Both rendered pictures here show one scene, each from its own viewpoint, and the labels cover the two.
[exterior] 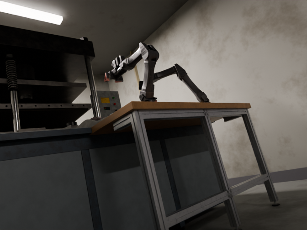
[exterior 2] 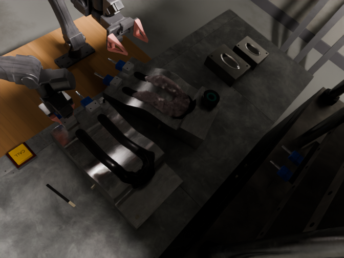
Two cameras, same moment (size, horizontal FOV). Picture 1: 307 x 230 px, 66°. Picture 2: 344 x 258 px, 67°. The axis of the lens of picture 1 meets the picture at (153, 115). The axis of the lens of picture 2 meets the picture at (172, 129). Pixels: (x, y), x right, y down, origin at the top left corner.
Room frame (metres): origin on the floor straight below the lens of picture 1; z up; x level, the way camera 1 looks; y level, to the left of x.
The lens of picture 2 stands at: (2.37, 0.19, 1.87)
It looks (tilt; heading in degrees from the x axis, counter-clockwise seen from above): 61 degrees down; 153
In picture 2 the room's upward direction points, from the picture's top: 25 degrees clockwise
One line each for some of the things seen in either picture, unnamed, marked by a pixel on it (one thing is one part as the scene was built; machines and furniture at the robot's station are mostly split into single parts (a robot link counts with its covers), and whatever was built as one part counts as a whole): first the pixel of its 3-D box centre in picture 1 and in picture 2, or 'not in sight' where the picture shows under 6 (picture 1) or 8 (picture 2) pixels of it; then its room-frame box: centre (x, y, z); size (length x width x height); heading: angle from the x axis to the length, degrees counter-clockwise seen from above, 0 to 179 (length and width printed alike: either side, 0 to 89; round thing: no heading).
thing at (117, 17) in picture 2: (116, 68); (114, 13); (1.64, 0.19, 1.25); 0.07 x 0.06 x 0.11; 133
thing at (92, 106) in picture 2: not in sight; (86, 101); (1.76, 0.08, 0.89); 0.13 x 0.05 x 0.05; 41
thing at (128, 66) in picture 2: not in sight; (119, 64); (1.52, 0.22, 0.85); 0.13 x 0.05 x 0.05; 59
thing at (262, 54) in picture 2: not in sight; (250, 52); (1.34, 0.97, 0.83); 0.17 x 0.13 x 0.06; 41
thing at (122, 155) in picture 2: not in sight; (117, 157); (2.00, 0.21, 0.87); 0.50 x 0.26 x 0.14; 41
